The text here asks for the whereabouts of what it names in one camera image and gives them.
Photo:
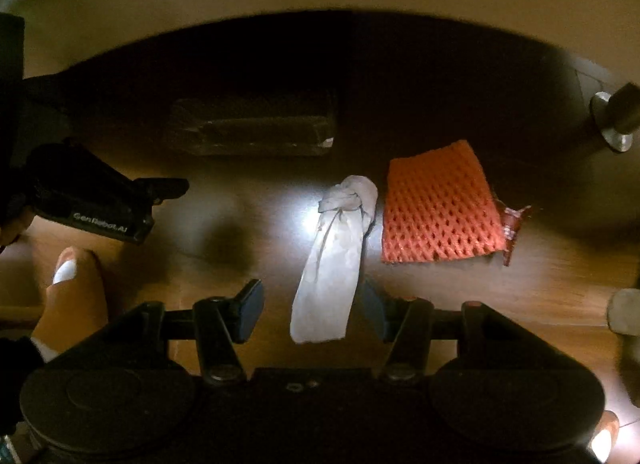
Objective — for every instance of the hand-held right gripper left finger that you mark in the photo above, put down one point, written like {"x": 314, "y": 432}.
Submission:
{"x": 250, "y": 305}

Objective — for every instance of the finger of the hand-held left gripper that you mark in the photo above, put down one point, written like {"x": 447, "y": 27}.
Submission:
{"x": 165, "y": 187}

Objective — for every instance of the grey crumpled object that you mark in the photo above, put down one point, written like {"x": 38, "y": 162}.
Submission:
{"x": 626, "y": 311}

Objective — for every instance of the orange foam net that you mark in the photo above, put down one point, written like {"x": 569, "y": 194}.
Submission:
{"x": 440, "y": 204}

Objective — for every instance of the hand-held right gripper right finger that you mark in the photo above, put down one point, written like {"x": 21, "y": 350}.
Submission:
{"x": 372, "y": 310}

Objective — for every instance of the person's bare foot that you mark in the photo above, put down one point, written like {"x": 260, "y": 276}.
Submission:
{"x": 75, "y": 304}

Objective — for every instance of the knotted white tissue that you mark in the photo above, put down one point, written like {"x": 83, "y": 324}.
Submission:
{"x": 330, "y": 264}

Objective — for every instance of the metal door stop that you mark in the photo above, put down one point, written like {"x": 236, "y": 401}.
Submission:
{"x": 612, "y": 114}

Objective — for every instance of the clear plastic packet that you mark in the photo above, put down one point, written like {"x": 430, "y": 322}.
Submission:
{"x": 250, "y": 127}

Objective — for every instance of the red wrapper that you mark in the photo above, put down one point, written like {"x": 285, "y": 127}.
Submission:
{"x": 512, "y": 229}

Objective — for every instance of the person's left hand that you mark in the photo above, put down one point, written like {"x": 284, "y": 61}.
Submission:
{"x": 9, "y": 233}

